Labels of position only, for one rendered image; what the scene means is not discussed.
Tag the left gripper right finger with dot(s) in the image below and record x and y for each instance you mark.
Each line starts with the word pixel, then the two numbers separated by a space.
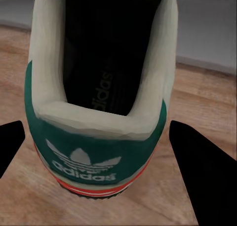
pixel 209 173

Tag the gym shoe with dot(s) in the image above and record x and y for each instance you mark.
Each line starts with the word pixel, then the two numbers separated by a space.
pixel 97 89

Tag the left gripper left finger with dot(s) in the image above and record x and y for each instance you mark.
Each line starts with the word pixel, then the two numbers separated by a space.
pixel 12 136

